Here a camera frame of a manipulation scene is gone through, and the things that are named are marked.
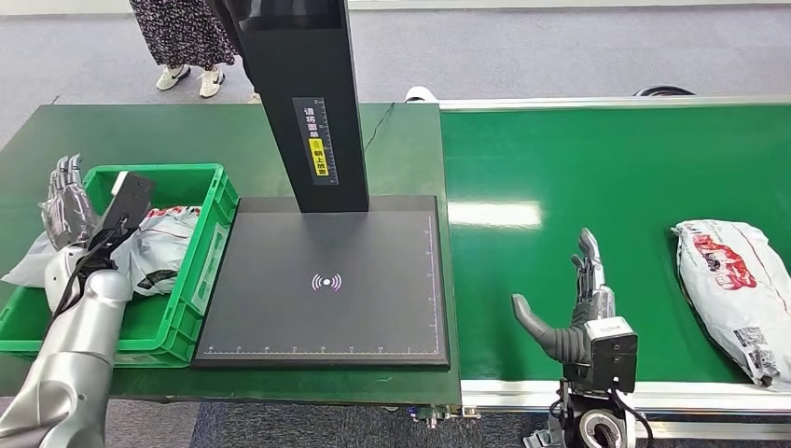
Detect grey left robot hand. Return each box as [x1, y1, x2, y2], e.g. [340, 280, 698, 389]
[39, 153, 101, 252]

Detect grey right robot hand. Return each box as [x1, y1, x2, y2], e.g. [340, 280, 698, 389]
[511, 228, 618, 366]

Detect white red-printed plastic package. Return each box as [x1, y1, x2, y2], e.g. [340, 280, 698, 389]
[1, 205, 202, 299]
[671, 218, 791, 391]

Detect green conveyor belt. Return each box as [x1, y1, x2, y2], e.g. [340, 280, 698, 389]
[439, 105, 791, 385]

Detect green plastic crate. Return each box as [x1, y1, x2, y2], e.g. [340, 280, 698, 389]
[0, 162, 241, 370]

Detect metal connector fittings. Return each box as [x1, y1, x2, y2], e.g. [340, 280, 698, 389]
[409, 404, 482, 431]

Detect person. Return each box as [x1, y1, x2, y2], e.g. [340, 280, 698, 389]
[205, 0, 265, 105]
[128, 0, 239, 100]

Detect black yellow column label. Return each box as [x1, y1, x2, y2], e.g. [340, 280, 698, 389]
[291, 96, 340, 187]

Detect black round floor object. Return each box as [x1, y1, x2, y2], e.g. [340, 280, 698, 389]
[631, 85, 697, 98]

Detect black scanner column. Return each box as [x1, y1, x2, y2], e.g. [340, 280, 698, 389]
[231, 0, 370, 215]

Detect white round roller end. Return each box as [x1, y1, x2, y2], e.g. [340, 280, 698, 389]
[404, 85, 440, 105]

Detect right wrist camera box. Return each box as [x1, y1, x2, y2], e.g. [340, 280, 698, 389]
[561, 315, 640, 396]

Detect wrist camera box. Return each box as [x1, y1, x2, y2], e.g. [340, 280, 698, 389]
[89, 171, 157, 252]
[561, 315, 640, 396]

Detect black left camera cable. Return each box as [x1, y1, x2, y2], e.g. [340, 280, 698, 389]
[45, 215, 129, 324]

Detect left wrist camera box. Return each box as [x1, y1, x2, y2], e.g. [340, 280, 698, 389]
[89, 171, 157, 252]

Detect aluminium conveyor frame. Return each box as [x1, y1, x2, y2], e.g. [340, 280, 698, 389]
[437, 95, 791, 442]

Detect black scanner base plate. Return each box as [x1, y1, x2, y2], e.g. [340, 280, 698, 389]
[192, 195, 451, 371]

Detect thin black table cable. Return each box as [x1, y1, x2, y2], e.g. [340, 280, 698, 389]
[363, 102, 396, 153]

